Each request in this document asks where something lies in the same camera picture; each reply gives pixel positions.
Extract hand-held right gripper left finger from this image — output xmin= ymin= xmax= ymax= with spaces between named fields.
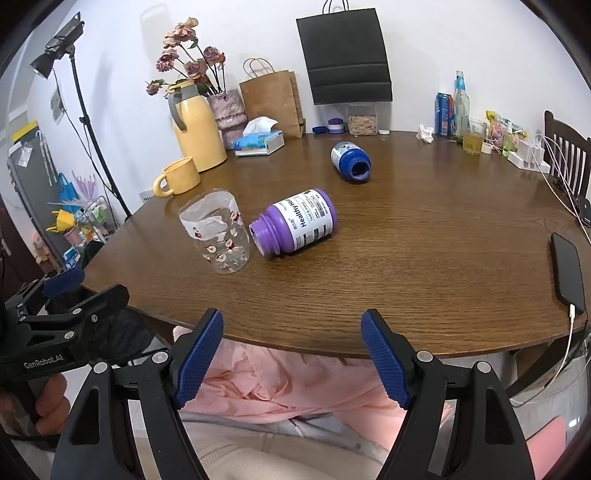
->
xmin=50 ymin=308 xmax=225 ymax=480

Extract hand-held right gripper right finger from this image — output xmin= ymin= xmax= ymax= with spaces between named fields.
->
xmin=361 ymin=308 xmax=539 ymax=480

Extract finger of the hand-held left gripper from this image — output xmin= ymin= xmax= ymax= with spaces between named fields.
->
xmin=18 ymin=284 xmax=131 ymax=344
xmin=2 ymin=267 xmax=86 ymax=319

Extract purple pill bottle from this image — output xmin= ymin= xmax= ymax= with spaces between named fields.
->
xmin=249 ymin=188 xmax=336 ymax=261

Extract clear printed glass cup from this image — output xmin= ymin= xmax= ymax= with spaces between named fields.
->
xmin=178 ymin=188 xmax=251 ymax=276

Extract person's left hand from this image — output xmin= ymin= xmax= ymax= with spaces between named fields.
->
xmin=28 ymin=373 xmax=71 ymax=437

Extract dark cloth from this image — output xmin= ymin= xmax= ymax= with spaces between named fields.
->
xmin=81 ymin=240 xmax=156 ymax=365

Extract cluttered storage cart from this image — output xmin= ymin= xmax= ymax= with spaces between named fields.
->
xmin=46 ymin=194 xmax=122 ymax=261

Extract person's pink shirt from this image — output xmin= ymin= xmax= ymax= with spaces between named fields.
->
xmin=173 ymin=325 xmax=445 ymax=439

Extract blue tote bag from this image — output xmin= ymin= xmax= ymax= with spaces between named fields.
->
xmin=58 ymin=173 xmax=78 ymax=203

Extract dark refrigerator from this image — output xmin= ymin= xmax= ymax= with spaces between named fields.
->
xmin=6 ymin=121 xmax=68 ymax=266

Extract person's beige pants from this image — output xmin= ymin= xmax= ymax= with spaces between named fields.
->
xmin=179 ymin=413 xmax=393 ymax=480

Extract black light stand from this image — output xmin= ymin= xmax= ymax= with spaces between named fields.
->
xmin=69 ymin=44 xmax=133 ymax=223

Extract yellow mug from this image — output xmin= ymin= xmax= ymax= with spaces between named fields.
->
xmin=153 ymin=157 xmax=202 ymax=199

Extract pink cushion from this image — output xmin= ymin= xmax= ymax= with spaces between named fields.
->
xmin=521 ymin=414 xmax=567 ymax=463

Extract blue pill bottle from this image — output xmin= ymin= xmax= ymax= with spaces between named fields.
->
xmin=331 ymin=141 xmax=372 ymax=184

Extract yellow thermos jug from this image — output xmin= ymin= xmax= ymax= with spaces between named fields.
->
xmin=167 ymin=80 xmax=228 ymax=172

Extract black smartphone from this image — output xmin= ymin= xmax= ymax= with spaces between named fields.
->
xmin=549 ymin=233 xmax=586 ymax=316

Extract blue tissue box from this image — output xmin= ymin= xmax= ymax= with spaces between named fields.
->
xmin=233 ymin=117 xmax=286 ymax=158

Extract glass of yellow drink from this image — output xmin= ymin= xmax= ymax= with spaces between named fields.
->
xmin=462 ymin=117 xmax=488 ymax=155

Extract clear cereal container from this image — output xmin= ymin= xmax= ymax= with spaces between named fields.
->
xmin=346 ymin=102 xmax=379 ymax=136

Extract black studio light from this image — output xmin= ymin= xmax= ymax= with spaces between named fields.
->
xmin=30 ymin=14 xmax=85 ymax=79

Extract pink knitted vase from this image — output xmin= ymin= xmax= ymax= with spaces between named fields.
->
xmin=207 ymin=89 xmax=248 ymax=149

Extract white power strip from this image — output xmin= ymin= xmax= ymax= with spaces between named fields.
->
xmin=508 ymin=138 xmax=551 ymax=174

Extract blue drink can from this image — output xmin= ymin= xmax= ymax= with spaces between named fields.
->
xmin=435 ymin=92 xmax=455 ymax=137

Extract dried pink flowers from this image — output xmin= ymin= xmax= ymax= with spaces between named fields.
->
xmin=146 ymin=17 xmax=227 ymax=97

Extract green yellow snack packets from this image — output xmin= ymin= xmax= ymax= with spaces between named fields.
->
xmin=485 ymin=110 xmax=528 ymax=155

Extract clear glass bottle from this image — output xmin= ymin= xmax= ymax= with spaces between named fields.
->
xmin=452 ymin=71 xmax=471 ymax=139

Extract brown paper bag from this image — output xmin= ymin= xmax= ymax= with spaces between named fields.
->
xmin=239 ymin=58 xmax=306 ymax=139

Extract dark wooden chair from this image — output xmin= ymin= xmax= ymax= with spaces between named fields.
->
xmin=543 ymin=110 xmax=591 ymax=204

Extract black paper bag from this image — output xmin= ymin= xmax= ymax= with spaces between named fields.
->
xmin=296 ymin=0 xmax=393 ymax=106

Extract white charging cable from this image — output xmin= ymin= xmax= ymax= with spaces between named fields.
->
xmin=510 ymin=302 xmax=579 ymax=408

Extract white power cables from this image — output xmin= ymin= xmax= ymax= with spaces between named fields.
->
xmin=536 ymin=133 xmax=591 ymax=227

